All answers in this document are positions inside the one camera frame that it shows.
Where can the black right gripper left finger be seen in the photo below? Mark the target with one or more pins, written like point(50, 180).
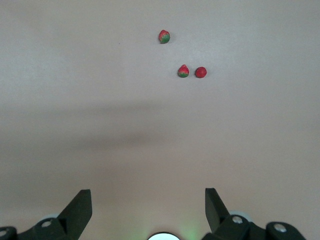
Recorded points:
point(70, 220)

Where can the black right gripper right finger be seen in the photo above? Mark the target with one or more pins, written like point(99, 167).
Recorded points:
point(225, 225)

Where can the red plastic strawberry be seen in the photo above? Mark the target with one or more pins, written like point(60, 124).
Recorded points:
point(201, 72)
point(164, 36)
point(183, 71)

